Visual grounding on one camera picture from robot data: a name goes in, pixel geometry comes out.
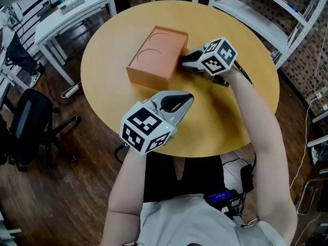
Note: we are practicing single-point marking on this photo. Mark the white power strip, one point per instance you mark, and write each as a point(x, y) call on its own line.
point(69, 91)

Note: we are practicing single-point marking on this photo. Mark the black office chair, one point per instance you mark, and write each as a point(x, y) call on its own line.
point(28, 122)

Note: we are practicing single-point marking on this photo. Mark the grey metal frame chair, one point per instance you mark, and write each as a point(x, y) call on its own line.
point(310, 196)

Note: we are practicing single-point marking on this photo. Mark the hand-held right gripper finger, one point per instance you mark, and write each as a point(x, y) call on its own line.
point(192, 65)
point(193, 53)

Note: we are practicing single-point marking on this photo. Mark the black power pack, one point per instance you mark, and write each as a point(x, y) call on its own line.
point(246, 177)

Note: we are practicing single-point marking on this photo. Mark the white metal shelving unit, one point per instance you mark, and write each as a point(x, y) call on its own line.
point(258, 17)

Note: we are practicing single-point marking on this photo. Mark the orange cardboard box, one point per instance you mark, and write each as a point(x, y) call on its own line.
point(156, 58)

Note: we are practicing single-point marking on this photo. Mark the black device with blue screen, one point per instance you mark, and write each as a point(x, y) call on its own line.
point(221, 197)

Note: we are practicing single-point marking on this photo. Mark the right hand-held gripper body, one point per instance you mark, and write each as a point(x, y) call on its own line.
point(219, 55)

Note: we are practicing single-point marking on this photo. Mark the person's left forearm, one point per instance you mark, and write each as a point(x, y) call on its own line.
point(128, 183)

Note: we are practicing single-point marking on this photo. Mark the person's black trousers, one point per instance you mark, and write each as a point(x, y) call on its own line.
point(200, 175)

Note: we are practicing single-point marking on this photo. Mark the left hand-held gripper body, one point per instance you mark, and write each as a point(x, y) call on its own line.
point(143, 127)

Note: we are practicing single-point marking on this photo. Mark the person's white shirt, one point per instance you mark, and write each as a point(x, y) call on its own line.
point(194, 224)

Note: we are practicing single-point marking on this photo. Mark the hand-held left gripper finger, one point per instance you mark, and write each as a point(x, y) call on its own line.
point(185, 110)
point(174, 93)

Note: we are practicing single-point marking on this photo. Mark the white flat box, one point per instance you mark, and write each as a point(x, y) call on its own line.
point(71, 4)

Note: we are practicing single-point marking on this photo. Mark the white rectangular desk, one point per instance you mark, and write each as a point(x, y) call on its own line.
point(74, 17)

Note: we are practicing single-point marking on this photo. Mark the person's right forearm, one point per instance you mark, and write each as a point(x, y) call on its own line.
point(258, 137)

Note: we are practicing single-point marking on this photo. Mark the black stair railing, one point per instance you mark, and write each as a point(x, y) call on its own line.
point(33, 14)

